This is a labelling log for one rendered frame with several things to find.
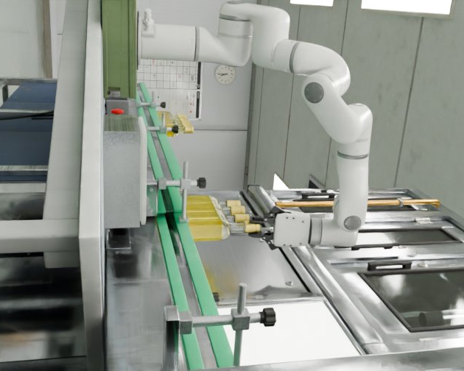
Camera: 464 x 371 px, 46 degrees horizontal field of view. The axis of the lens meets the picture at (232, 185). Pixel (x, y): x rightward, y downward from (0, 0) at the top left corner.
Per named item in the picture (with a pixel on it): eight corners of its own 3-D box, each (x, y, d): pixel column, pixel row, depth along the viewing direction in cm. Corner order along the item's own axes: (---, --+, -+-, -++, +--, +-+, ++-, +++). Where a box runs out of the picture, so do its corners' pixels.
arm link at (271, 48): (286, 76, 142) (294, 12, 135) (209, 60, 152) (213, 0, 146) (301, 71, 150) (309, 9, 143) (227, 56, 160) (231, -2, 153)
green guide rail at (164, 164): (156, 188, 144) (186, 187, 146) (157, 184, 144) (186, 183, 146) (130, 83, 305) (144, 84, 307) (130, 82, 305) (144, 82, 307)
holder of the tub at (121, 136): (104, 250, 122) (139, 249, 124) (102, 131, 113) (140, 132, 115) (104, 221, 138) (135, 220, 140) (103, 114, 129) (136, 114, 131)
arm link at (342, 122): (317, 138, 154) (294, 154, 142) (321, 63, 146) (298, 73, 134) (373, 148, 146) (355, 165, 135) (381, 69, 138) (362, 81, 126)
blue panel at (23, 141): (-61, 244, 142) (107, 238, 151) (-69, 180, 136) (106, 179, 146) (24, 115, 288) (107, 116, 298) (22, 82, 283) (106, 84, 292)
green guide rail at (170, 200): (156, 213, 147) (185, 213, 148) (156, 210, 146) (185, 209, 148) (130, 96, 308) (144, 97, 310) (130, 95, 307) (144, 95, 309)
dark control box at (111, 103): (104, 122, 199) (128, 123, 201) (104, 101, 197) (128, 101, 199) (105, 118, 207) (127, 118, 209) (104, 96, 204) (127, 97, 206)
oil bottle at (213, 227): (154, 243, 148) (231, 241, 152) (155, 224, 146) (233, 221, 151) (152, 235, 153) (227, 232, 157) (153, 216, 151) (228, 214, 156)
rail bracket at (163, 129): (141, 134, 194) (178, 134, 197) (141, 113, 192) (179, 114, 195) (141, 131, 198) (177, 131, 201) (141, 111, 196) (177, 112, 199)
